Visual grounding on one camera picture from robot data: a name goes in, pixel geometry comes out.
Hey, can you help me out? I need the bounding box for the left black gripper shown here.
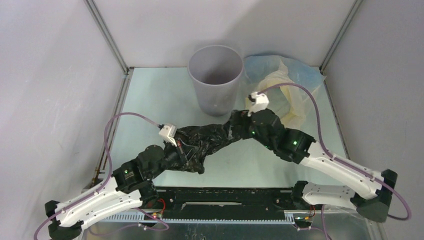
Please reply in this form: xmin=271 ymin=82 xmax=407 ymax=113
xmin=149 ymin=136 xmax=199 ymax=179

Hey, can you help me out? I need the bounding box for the black plastic trash bag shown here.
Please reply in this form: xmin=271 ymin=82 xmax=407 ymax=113
xmin=175 ymin=110 xmax=248 ymax=174

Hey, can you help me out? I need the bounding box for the grey plastic trash bin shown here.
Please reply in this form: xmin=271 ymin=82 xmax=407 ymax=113
xmin=187 ymin=45 xmax=244 ymax=117

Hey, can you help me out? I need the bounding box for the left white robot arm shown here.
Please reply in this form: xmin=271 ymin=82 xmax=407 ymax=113
xmin=45 ymin=140 xmax=199 ymax=240

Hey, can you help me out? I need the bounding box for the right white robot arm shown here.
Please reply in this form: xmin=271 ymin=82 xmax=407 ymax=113
xmin=246 ymin=109 xmax=398 ymax=223

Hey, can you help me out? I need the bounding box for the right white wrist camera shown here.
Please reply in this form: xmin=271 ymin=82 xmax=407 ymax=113
xmin=247 ymin=91 xmax=270 ymax=117

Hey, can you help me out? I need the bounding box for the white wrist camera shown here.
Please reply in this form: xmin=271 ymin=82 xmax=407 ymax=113
xmin=158 ymin=123 xmax=178 ymax=147
xmin=247 ymin=91 xmax=270 ymax=117

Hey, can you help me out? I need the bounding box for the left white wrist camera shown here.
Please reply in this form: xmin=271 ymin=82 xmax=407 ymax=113
xmin=158 ymin=123 xmax=178 ymax=147

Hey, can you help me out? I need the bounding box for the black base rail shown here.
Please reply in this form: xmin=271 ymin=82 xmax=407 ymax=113
xmin=142 ymin=187 xmax=312 ymax=220

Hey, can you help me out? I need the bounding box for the grey slotted cable duct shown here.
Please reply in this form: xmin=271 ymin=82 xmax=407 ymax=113
xmin=100 ymin=212 xmax=295 ymax=225

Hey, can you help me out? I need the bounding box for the left aluminium frame post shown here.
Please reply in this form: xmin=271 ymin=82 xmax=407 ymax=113
xmin=84 ymin=0 xmax=129 ymax=75

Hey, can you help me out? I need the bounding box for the aluminium frame post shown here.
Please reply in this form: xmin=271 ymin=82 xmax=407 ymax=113
xmin=319 ymin=0 xmax=364 ymax=74
xmin=84 ymin=0 xmax=129 ymax=75

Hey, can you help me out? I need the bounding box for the right aluminium frame post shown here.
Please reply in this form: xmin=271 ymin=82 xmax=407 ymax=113
xmin=319 ymin=0 xmax=364 ymax=74

